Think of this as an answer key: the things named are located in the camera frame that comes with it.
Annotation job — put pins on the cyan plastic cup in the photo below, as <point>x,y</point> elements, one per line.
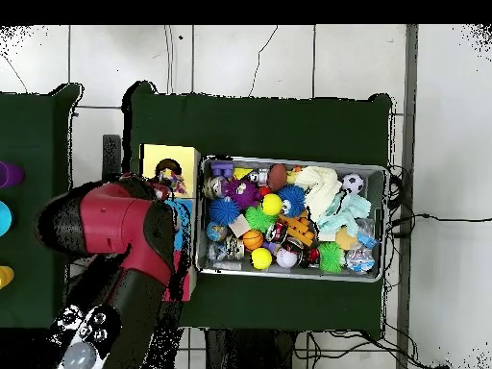
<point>4,218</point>

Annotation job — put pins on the purple plastic cup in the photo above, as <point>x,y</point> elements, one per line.
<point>10,175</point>

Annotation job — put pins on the wooden box with three holes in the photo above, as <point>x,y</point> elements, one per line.
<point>188,157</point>

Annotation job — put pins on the black and white soccer ball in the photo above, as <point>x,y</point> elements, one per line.
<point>352,183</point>

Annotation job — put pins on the shallow mesh bin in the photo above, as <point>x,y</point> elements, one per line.
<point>246,272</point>

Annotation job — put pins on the yellow smiley ball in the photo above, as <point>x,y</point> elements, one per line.
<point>271,204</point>

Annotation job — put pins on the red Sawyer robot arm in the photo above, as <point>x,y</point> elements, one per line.
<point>115,219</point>

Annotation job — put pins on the blue spiky rubber ball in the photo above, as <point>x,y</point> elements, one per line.
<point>294,198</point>
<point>224,211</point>

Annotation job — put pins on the black stand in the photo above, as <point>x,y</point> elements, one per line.
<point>111,153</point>

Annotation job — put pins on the plain yellow ball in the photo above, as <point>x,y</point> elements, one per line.
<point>261,258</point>

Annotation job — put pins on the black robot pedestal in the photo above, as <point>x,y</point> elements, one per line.
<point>250,351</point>

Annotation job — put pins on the purple spiky monster toy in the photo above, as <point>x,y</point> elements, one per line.
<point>242,193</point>

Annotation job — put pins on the cream waffle cloth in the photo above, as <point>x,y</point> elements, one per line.
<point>319,186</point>

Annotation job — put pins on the dark green table cloth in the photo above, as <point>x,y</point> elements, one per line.
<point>269,127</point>

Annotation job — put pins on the green spiky rubber ball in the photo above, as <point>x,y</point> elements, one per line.
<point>256,220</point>

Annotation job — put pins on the yellow plastic cup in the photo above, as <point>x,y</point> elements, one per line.
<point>5,276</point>

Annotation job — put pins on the mint green cloth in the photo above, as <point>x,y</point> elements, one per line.
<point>346,215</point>

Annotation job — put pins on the dark green side-table cloth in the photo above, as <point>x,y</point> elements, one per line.
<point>34,134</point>

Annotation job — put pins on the brown toy football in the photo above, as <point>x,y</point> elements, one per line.
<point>277,177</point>

